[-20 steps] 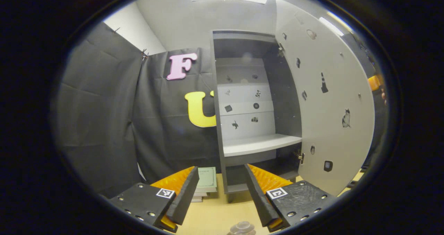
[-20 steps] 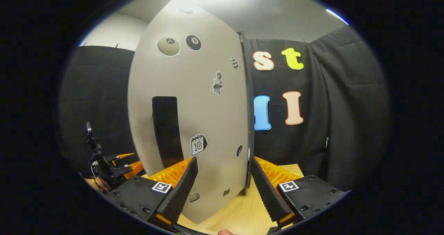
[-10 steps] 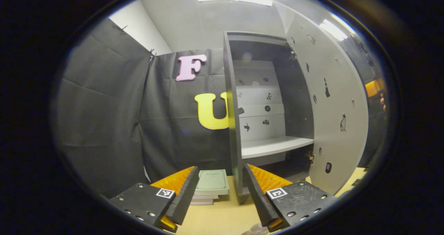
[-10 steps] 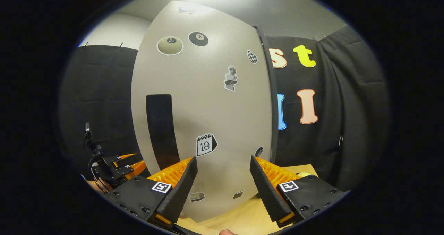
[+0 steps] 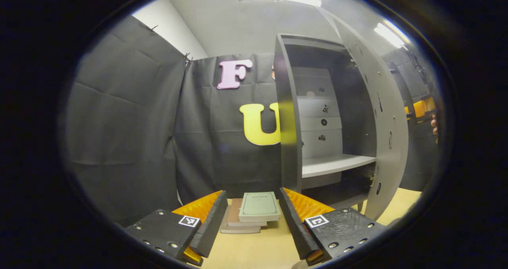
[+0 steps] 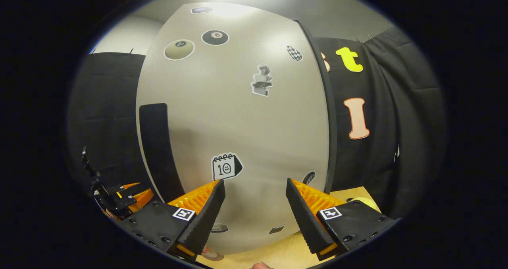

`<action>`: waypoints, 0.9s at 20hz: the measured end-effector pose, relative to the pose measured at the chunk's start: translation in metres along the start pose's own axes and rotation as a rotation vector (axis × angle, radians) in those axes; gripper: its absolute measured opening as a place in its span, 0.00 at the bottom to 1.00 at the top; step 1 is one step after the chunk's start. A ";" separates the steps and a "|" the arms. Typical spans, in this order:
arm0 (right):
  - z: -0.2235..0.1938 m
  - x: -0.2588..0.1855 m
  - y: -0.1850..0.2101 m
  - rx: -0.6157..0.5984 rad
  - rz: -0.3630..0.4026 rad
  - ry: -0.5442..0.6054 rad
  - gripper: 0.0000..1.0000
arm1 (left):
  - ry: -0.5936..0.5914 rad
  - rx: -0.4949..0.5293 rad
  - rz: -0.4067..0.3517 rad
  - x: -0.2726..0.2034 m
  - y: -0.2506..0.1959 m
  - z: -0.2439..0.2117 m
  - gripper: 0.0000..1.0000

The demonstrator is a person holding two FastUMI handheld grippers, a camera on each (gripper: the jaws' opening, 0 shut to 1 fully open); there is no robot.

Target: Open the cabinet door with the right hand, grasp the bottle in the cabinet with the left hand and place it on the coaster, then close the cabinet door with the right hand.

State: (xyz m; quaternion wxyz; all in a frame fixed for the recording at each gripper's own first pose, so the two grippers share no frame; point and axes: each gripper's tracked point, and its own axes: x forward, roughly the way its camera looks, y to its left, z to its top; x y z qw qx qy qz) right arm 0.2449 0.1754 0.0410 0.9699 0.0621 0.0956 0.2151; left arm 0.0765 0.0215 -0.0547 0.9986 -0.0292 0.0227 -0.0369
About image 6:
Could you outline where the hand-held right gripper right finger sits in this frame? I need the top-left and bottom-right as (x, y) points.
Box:
(286, 178), (399, 261)

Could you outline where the yellow bumpy round toy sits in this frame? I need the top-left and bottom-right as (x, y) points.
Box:
(348, 197), (381, 212)

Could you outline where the black cabinet door handle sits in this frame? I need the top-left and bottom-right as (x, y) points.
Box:
(139, 103), (185, 204)

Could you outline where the black backdrop cloth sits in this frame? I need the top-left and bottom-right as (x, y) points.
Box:
(65, 26), (447, 218)

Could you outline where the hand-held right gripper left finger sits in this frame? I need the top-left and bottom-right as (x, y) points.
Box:
(119, 179), (226, 261)

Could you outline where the grey cabinet door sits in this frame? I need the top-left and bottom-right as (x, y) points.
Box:
(136, 2), (331, 256)

